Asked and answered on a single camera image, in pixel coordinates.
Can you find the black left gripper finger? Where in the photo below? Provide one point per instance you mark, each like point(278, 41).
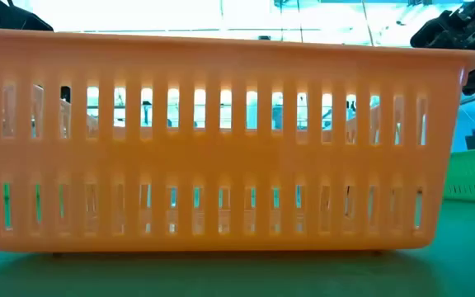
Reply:
point(27, 20)

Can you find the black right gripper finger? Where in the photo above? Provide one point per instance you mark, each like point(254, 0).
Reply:
point(437, 33)

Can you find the green slotted plastic basket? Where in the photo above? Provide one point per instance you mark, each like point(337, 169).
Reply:
point(474, 173)

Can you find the orange slotted plastic basket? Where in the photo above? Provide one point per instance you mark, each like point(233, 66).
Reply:
point(237, 156)

